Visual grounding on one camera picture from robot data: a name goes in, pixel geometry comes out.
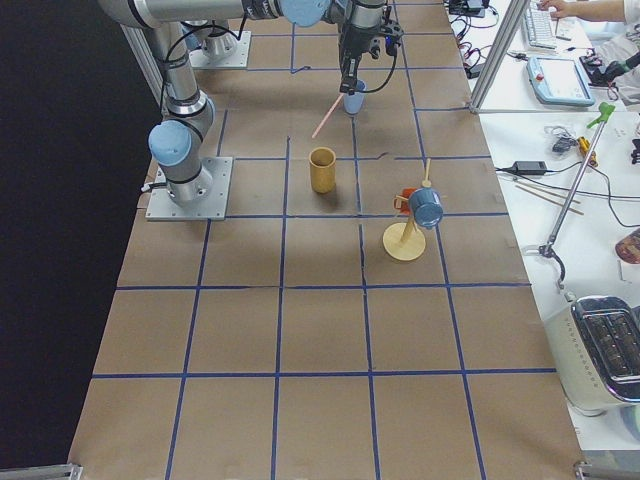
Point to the light blue plastic cup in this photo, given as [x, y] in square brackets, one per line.
[352, 104]

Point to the person's hand at keyboard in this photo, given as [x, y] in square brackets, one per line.
[560, 8]

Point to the bamboo cylinder holder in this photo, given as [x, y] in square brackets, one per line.
[322, 162]

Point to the orange mug on stand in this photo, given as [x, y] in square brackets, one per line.
[401, 201]

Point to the blue mug on stand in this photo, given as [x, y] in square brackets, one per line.
[426, 207]

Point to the wooden mug tree stand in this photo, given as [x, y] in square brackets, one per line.
[405, 241]

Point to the white keyboard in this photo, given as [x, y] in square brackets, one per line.
[538, 28]

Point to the black power adapter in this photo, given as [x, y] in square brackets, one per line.
[534, 168]

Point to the blue teach pendant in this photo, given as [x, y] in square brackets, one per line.
[559, 81]

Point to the wooden chopstick on desk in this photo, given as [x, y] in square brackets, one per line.
[551, 192]
[548, 198]

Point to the silver toaster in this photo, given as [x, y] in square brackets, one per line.
[595, 345]

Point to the aluminium frame post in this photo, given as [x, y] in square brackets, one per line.
[510, 24]

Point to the yellow handled tool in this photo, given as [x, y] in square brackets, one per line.
[584, 145]

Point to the green handled reach grabber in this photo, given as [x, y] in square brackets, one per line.
[546, 250]

